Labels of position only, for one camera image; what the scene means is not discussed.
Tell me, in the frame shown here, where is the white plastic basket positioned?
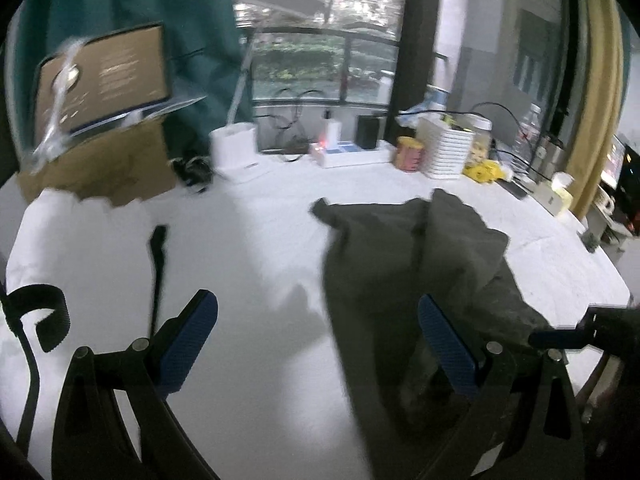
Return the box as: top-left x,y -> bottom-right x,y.
417,116 -> 476,180

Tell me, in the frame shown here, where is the long black cable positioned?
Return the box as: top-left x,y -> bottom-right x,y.
440,102 -> 551,181

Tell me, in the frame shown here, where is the clear water bottle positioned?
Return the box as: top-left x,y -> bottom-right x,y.
515,104 -> 543,166

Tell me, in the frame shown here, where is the computer monitor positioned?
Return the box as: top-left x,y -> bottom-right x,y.
600,135 -> 628,191

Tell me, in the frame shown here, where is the yellow tissue pack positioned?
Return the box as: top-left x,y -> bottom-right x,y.
535,172 -> 575,216

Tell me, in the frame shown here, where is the yellow duck snack bag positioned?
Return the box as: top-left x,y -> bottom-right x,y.
462,159 -> 506,183

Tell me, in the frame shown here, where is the white charger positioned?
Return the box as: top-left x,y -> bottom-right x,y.
324,110 -> 343,147

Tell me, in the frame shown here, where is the light blue face mask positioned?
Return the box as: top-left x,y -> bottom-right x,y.
397,104 -> 432,127

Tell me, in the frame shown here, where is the teal curtain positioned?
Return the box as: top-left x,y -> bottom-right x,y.
15,0 -> 253,136

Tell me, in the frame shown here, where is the olive green shirt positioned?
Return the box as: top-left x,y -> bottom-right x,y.
312,188 -> 556,480

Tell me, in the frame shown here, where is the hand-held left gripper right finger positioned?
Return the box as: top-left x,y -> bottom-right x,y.
417,294 -> 588,480

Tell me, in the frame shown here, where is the steel thermos cup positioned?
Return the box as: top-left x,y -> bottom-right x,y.
530,135 -> 566,181

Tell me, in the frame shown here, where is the dark grey flat device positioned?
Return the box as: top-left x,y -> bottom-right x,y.
497,180 -> 532,199

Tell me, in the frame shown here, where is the black clip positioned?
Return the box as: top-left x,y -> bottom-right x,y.
172,156 -> 213,193

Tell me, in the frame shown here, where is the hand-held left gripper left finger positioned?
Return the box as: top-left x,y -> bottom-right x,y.
50,289 -> 219,480

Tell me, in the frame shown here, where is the black charger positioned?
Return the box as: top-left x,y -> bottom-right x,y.
356,115 -> 380,151

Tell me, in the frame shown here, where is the black charging cable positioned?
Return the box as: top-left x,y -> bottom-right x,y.
255,89 -> 326,162

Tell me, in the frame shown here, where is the white shelf unit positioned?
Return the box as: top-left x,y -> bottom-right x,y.
585,185 -> 632,256

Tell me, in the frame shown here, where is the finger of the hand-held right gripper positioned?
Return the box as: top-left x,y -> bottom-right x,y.
529,327 -> 591,351

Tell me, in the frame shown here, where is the pink yellow-lidded jar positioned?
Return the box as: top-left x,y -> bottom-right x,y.
392,136 -> 425,172

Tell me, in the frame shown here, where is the white desk lamp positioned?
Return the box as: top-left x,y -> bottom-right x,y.
209,35 -> 262,181

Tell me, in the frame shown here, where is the tablet in plastic bag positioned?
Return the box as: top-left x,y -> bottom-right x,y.
30,22 -> 208,166

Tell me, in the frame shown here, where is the black velcro strap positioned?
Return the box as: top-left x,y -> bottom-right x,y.
0,284 -> 68,461

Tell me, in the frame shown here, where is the thin black strap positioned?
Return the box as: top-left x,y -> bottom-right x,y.
146,225 -> 168,338

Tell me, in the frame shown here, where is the yellow curtain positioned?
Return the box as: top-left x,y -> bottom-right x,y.
565,0 -> 626,221

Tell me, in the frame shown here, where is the clear snack jar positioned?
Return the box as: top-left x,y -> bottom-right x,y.
467,114 -> 493,161

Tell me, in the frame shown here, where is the cardboard box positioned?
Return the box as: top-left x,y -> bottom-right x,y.
17,120 -> 178,207

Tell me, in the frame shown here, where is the white power strip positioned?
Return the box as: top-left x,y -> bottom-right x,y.
309,140 -> 393,168

